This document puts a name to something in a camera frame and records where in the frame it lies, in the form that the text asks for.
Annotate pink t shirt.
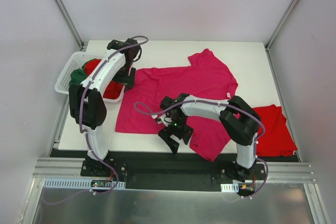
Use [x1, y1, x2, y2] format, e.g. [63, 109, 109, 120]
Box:
[115, 49, 238, 162]

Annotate white perforated plastic basket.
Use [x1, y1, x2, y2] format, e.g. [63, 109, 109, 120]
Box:
[55, 50, 124, 103]

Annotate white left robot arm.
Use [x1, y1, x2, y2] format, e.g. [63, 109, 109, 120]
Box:
[68, 36, 148, 176]

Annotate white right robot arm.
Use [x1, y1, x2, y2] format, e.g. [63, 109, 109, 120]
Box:
[158, 93, 261, 179]

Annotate red t shirt in basket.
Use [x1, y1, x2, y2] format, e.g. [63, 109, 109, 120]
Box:
[81, 55, 125, 103]

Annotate green t shirt in basket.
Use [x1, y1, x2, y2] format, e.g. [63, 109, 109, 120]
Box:
[69, 68, 91, 88]

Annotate folded red t shirt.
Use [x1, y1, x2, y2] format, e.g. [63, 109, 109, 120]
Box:
[254, 104, 297, 157]

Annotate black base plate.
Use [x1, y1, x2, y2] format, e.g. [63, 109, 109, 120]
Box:
[52, 150, 274, 191]

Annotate left aluminium frame post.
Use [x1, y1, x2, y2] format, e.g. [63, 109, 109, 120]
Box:
[54, 0, 85, 49]

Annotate aluminium frame post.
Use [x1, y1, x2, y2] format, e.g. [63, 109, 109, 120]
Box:
[265, 0, 301, 52]
[54, 0, 85, 49]

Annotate right aluminium frame post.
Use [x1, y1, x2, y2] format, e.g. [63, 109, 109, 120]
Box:
[265, 0, 301, 52]

